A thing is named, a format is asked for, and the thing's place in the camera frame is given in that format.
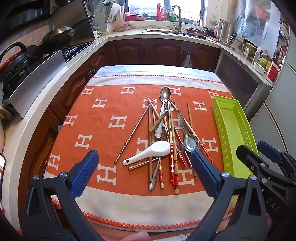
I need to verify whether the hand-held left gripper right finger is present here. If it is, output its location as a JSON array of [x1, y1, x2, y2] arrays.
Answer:
[[185, 150, 269, 241]]

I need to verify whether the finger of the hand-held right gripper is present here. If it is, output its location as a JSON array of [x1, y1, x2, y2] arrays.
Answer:
[[236, 144, 290, 186], [257, 140, 296, 177]]

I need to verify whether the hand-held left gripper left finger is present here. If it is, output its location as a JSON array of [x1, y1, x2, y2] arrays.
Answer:
[[22, 149, 105, 241]]

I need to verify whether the green plastic utensil tray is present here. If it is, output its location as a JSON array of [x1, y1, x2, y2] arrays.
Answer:
[[211, 95, 259, 180]]

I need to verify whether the steel soup spoon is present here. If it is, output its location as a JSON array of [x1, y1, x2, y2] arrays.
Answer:
[[176, 110, 201, 153]]

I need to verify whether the round steel spoon twisted handle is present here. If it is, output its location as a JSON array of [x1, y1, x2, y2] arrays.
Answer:
[[171, 101, 186, 154]]

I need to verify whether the bamboo chopstick patterned end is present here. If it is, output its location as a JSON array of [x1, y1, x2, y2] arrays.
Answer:
[[157, 158, 165, 189]]

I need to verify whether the white ceramic spoon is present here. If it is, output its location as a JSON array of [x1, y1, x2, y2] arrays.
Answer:
[[122, 140, 171, 166]]

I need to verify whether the rose-gold metal chopstick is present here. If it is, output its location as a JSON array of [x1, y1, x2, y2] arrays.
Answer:
[[114, 98, 154, 164], [128, 158, 161, 171]]

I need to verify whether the large steel spoon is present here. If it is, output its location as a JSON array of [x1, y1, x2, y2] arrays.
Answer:
[[154, 86, 171, 139]]

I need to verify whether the orange patterned blanket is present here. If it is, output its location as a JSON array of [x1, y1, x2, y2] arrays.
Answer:
[[44, 75, 238, 232]]

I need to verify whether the grey refrigerator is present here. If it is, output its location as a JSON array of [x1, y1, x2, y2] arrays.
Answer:
[[248, 58, 296, 160]]

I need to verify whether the grey frosted door cabinet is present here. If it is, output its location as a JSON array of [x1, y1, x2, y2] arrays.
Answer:
[[215, 50, 274, 121]]

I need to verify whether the red box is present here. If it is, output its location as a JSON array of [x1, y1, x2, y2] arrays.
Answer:
[[267, 61, 282, 84]]

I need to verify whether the white bowl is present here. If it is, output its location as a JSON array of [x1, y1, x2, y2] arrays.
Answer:
[[253, 61, 266, 75]]

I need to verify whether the white plastic bottle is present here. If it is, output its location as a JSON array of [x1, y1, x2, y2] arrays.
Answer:
[[253, 47, 262, 64]]

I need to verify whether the steel splash guard panel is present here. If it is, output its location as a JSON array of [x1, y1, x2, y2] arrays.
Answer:
[[9, 50, 67, 118]]

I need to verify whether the white plastic bag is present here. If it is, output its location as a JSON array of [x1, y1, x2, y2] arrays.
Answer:
[[181, 54, 193, 69]]

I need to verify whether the glass jar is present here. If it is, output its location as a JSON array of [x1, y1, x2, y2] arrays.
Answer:
[[231, 35, 245, 53]]

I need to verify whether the steel electric kettle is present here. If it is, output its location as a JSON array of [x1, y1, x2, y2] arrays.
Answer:
[[218, 19, 234, 46]]

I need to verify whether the brown wooden kitchen cabinet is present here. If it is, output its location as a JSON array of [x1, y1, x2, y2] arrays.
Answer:
[[23, 38, 221, 181]]

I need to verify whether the red pan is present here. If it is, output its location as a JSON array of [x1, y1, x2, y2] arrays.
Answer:
[[185, 27, 208, 37]]

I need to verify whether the black wok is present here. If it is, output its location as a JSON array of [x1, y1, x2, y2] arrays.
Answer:
[[43, 25, 77, 47]]

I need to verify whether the black range hood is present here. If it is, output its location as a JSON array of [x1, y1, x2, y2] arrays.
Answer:
[[0, 0, 97, 47]]

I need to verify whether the steel sink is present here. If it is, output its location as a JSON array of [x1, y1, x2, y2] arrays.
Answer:
[[142, 28, 185, 34]]

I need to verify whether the steel faucet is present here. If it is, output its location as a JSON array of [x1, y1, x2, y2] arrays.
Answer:
[[171, 5, 183, 32]]

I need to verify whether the wooden cutting board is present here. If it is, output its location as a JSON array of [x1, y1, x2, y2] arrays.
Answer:
[[105, 2, 126, 24]]

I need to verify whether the kitchen window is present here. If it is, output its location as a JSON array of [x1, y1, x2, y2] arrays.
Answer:
[[127, 0, 201, 21]]

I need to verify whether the black pot with arched handle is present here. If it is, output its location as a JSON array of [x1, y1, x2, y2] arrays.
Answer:
[[0, 43, 30, 93]]

